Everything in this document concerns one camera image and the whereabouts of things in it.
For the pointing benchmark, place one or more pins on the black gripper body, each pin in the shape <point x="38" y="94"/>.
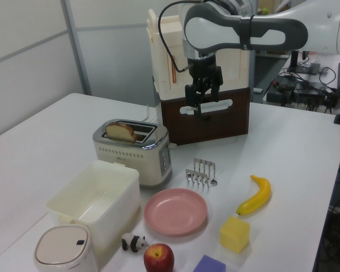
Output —
<point x="204" y="68"/>

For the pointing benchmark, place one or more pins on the metal toast rack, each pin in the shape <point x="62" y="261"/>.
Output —
<point x="201" y="177"/>

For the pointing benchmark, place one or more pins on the small white lidded bin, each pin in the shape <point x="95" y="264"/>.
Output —
<point x="62" y="249"/>

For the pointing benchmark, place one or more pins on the panda toy figure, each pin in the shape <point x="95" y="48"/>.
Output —
<point x="134" y="242"/>

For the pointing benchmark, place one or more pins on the yellow banana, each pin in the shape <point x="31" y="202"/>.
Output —
<point x="260" y="195"/>

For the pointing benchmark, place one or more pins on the black monitor stand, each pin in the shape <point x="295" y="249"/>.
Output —
<point x="303" y="68"/>

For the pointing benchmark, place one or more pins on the toast bread slice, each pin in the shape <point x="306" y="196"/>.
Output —
<point x="120" y="131"/>

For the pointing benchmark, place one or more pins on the red apple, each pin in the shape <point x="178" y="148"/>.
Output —
<point x="158" y="259"/>

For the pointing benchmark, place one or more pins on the white plastic storage container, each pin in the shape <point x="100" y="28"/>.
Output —
<point x="107" y="181"/>

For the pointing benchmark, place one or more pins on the pink plate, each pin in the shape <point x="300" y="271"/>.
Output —
<point x="175" y="212"/>

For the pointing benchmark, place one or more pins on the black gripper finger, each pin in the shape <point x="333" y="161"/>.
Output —
<point x="193" y="97"/>
<point x="216" y="92"/>

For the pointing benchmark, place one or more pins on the brown drawer box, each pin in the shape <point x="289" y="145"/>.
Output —
<point x="215" y="124"/>

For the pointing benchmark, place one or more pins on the cream plastic cabinet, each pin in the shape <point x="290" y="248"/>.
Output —
<point x="232" y="71"/>

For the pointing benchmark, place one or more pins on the yellow foam block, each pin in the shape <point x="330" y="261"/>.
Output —
<point x="235" y="233"/>

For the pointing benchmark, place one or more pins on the cream steel toaster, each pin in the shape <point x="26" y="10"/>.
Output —
<point x="124" y="156"/>

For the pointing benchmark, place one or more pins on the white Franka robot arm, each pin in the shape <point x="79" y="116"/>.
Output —
<point x="260" y="28"/>

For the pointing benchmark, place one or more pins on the purple foam block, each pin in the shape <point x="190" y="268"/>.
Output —
<point x="209" y="265"/>

